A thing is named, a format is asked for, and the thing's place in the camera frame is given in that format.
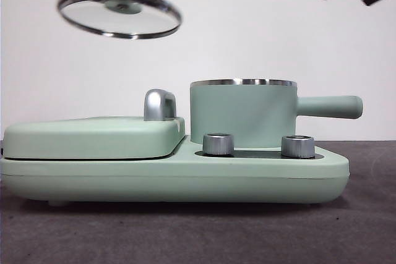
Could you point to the silver control knob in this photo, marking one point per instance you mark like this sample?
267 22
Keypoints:
218 145
297 147

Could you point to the glass lid with green knob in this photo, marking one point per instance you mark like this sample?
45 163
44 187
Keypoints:
120 6

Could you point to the green breakfast machine base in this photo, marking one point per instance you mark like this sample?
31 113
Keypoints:
263 180

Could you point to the green hinged griddle cover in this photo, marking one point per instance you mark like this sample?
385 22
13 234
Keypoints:
92 140

